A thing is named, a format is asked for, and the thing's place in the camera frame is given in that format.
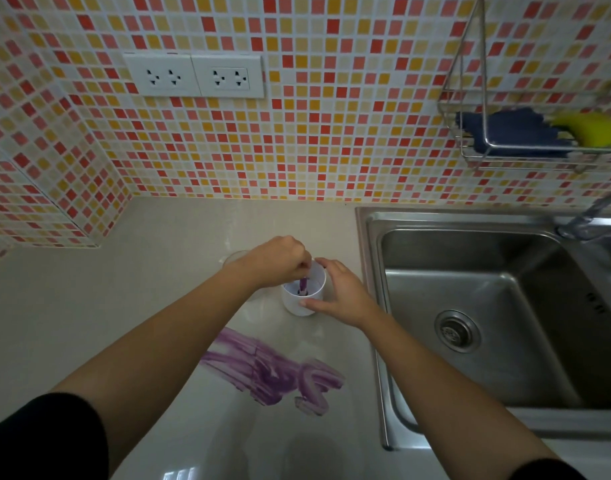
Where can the person's left hand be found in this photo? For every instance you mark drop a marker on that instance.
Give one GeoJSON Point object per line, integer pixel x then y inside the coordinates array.
{"type": "Point", "coordinates": [275, 259]}

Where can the person's right hand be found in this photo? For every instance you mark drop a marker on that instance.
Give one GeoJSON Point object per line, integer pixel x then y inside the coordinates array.
{"type": "Point", "coordinates": [348, 299]}

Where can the clear plastic water tank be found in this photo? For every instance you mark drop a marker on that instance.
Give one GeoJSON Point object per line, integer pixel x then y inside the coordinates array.
{"type": "Point", "coordinates": [233, 258]}

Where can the white cylindrical humidifier body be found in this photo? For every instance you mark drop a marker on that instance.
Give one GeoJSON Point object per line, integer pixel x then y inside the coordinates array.
{"type": "Point", "coordinates": [293, 304]}

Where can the chrome faucet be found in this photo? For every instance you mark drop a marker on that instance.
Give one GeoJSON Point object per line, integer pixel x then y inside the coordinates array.
{"type": "Point", "coordinates": [575, 227]}

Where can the yellow sponge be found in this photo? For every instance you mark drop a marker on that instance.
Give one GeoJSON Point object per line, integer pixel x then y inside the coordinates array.
{"type": "Point", "coordinates": [595, 129]}

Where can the person's right forearm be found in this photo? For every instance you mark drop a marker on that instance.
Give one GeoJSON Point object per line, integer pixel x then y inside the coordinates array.
{"type": "Point", "coordinates": [450, 399]}

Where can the person's left forearm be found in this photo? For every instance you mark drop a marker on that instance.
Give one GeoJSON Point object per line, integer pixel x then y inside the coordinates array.
{"type": "Point", "coordinates": [160, 354]}

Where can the purple smear stain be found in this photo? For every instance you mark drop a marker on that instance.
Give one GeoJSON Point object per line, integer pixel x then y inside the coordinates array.
{"type": "Point", "coordinates": [270, 369]}

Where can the round steel drain strainer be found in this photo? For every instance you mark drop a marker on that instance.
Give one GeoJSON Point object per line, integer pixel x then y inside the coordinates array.
{"type": "Point", "coordinates": [457, 330]}

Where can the stainless steel double sink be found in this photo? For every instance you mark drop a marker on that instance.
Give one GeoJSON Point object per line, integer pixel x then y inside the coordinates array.
{"type": "Point", "coordinates": [510, 304]}

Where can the dark blue cloth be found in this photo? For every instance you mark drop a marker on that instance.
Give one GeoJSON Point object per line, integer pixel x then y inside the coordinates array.
{"type": "Point", "coordinates": [510, 129]}

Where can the black shirt sleeve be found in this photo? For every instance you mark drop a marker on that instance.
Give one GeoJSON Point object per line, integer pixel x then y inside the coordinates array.
{"type": "Point", "coordinates": [545, 472]}
{"type": "Point", "coordinates": [40, 439]}

